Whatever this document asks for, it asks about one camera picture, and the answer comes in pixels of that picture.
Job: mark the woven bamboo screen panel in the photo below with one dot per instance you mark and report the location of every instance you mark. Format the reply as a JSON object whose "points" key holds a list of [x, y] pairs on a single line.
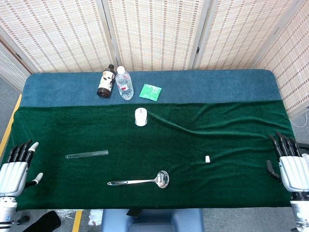
{"points": [[60, 33], [9, 72], [154, 33], [294, 67], [241, 31]]}

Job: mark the green foil packet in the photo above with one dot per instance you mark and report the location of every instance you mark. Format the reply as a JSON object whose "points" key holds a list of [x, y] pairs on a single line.
{"points": [[150, 92]]}

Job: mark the dark brown labelled bottle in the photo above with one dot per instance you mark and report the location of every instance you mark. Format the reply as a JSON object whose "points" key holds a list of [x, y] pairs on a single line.
{"points": [[105, 83]]}

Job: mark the white computer mouse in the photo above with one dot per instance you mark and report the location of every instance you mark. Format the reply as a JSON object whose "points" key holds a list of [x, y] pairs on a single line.
{"points": [[140, 117]]}

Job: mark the small white cap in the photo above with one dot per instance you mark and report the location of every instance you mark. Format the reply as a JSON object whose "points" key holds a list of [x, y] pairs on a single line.
{"points": [[207, 159]]}

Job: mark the stainless steel ladle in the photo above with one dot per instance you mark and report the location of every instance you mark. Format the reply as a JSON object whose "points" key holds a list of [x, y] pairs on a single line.
{"points": [[163, 179]]}

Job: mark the blue table cover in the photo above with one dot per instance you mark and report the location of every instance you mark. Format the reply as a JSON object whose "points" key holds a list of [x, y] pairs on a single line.
{"points": [[217, 87]]}

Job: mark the crumpled white paper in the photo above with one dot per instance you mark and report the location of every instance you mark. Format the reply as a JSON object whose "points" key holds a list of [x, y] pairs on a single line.
{"points": [[95, 217]]}

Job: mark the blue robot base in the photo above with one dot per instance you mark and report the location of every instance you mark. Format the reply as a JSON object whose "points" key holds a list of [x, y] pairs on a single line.
{"points": [[154, 221]]}

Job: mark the dark green velvet cloth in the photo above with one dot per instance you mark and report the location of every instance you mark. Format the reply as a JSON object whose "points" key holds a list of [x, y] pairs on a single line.
{"points": [[193, 145]]}

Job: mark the clear glass tube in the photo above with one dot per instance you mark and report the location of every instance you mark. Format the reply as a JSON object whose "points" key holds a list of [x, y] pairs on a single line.
{"points": [[87, 154]]}

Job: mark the clear plastic water bottle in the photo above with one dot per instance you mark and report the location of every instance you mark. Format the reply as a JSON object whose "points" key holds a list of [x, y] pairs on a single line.
{"points": [[124, 84]]}

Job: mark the flat black device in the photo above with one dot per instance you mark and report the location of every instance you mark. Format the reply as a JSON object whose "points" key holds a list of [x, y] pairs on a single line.
{"points": [[134, 212]]}

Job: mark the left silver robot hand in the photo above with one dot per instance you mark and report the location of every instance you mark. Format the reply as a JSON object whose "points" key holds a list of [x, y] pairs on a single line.
{"points": [[12, 176]]}

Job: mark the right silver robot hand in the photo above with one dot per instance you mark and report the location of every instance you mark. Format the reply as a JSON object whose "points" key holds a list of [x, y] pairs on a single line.
{"points": [[293, 171]]}

